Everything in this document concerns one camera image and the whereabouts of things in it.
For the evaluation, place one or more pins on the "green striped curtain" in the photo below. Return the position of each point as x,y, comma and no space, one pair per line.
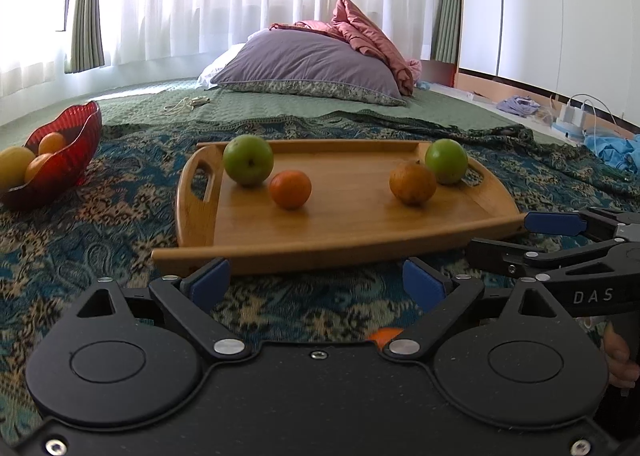
447,31
85,51

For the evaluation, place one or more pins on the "wooden serving tray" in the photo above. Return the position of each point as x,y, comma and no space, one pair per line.
350,218

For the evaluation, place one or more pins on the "green quilted bedspread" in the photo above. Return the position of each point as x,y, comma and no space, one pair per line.
165,102

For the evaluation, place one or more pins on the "wooden bed frame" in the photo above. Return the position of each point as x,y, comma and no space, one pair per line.
485,91

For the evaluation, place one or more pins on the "pink crumpled duvet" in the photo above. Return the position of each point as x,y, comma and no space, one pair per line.
349,24

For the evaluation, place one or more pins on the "green striped curtain right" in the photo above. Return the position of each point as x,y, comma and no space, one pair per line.
447,31

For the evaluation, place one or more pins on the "orange in bowl upper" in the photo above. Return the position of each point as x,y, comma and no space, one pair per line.
51,143

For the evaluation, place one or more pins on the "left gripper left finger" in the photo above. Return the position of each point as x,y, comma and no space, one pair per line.
188,303

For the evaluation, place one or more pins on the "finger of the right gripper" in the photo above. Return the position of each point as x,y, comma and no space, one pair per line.
596,224
509,259

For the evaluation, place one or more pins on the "orange in bowl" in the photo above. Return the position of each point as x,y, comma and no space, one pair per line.
35,166
51,143

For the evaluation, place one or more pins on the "orange in bowl lower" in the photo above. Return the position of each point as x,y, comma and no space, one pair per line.
35,166

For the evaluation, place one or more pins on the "red glass fruit bowl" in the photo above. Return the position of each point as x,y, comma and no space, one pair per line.
81,125

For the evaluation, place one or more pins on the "right hand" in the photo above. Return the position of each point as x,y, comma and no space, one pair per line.
622,372

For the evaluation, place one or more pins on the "small green apple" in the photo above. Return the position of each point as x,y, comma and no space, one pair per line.
248,160

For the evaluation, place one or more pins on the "green striped curtain left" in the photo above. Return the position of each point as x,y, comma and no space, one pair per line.
85,51

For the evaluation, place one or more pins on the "blue cloth on floor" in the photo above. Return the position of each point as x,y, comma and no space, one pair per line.
520,106

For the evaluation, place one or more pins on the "white charger box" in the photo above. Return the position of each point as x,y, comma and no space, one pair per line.
580,116

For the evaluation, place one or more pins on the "purple pillow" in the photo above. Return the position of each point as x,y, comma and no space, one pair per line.
290,62

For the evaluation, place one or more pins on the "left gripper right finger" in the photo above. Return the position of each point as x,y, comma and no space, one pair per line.
444,301

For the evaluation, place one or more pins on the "blue paisley blanket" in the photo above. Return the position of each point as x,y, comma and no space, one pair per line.
110,225

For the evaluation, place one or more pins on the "yellow lemon in bowl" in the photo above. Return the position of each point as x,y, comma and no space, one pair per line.
13,165

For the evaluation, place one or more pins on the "large brownish orange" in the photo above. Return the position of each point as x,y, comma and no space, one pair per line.
412,184

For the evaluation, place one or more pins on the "large green apple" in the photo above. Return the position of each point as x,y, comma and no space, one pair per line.
448,161

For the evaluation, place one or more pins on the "light blue cloth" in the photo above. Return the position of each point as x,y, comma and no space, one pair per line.
617,152

